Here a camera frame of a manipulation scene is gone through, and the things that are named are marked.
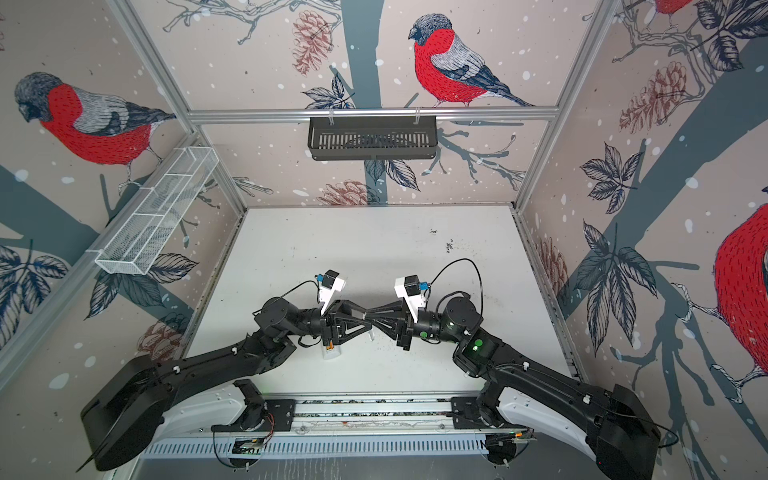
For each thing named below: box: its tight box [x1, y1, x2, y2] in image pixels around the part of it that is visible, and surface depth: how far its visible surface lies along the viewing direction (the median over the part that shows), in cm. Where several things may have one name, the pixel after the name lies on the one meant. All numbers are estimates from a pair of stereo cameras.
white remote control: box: [322, 345, 342, 360], surface depth 85 cm
